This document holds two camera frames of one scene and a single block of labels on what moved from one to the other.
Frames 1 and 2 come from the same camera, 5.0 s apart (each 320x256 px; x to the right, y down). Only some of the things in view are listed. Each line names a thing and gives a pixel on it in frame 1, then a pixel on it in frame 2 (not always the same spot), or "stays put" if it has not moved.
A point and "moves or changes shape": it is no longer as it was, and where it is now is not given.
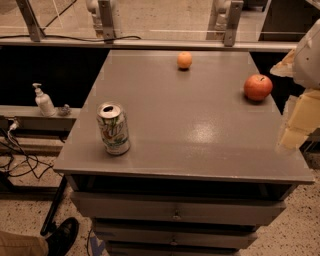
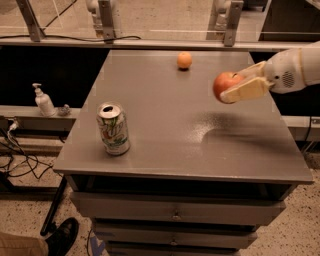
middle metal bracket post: x=107 y=21 stays put
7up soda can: x=114 y=127 stays put
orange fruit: x=184 y=59 stays put
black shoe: x=59 y=241 stays put
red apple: x=257 y=86 moves or changes shape
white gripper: x=308 y=65 → x=283 y=71
